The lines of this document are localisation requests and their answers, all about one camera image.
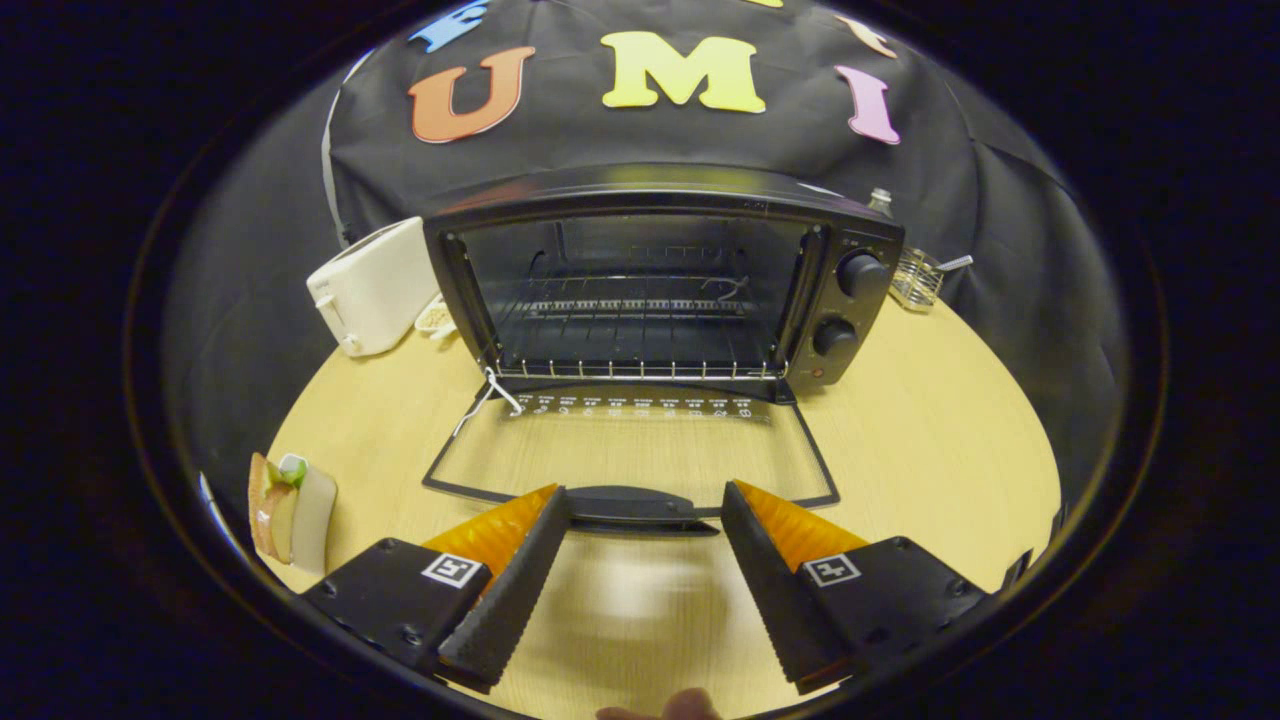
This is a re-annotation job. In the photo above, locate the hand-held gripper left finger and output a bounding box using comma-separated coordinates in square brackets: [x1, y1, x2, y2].
[300, 484, 573, 694]

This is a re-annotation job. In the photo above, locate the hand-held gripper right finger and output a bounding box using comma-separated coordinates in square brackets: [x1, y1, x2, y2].
[720, 480, 991, 696]

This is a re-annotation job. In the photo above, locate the black toaster oven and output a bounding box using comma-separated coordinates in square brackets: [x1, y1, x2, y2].
[420, 165, 906, 536]

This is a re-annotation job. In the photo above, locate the white pop-up toaster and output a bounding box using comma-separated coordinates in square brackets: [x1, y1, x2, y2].
[306, 216, 441, 359]

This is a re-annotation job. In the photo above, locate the small white dish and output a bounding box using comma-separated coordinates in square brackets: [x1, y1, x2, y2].
[415, 295, 459, 342]

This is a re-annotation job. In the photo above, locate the black backdrop cloth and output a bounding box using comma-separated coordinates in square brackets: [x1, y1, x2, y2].
[160, 0, 1131, 521]

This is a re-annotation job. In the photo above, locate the wire mesh basket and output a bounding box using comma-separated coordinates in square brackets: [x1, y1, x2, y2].
[888, 247, 973, 312]

